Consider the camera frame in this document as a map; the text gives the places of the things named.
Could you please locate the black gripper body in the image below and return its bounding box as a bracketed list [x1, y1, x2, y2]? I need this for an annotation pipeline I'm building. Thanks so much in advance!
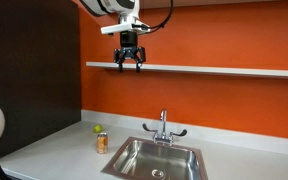
[118, 31, 142, 62]

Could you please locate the orange soda can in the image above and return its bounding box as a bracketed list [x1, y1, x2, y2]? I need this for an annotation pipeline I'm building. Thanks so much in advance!
[96, 132, 109, 155]

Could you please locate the green lime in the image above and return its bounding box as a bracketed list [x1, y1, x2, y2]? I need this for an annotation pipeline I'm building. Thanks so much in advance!
[93, 124, 104, 134]

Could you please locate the dark wood cabinet panel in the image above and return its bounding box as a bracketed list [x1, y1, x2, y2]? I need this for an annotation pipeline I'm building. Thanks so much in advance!
[0, 0, 83, 160]

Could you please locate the stainless steel sink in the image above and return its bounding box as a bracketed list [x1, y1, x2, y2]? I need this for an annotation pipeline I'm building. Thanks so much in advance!
[100, 136, 209, 180]

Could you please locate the white backsplash strip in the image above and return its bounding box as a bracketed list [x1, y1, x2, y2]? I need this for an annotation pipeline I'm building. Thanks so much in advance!
[80, 109, 288, 159]

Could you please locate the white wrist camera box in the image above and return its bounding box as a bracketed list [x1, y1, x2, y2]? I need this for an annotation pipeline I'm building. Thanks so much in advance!
[100, 22, 151, 36]

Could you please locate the chrome faucet with handles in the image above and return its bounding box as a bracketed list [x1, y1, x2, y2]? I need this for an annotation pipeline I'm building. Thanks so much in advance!
[142, 108, 188, 145]

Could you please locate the thin white wall shelf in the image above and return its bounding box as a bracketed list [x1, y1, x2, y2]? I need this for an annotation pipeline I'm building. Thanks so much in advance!
[85, 61, 288, 80]

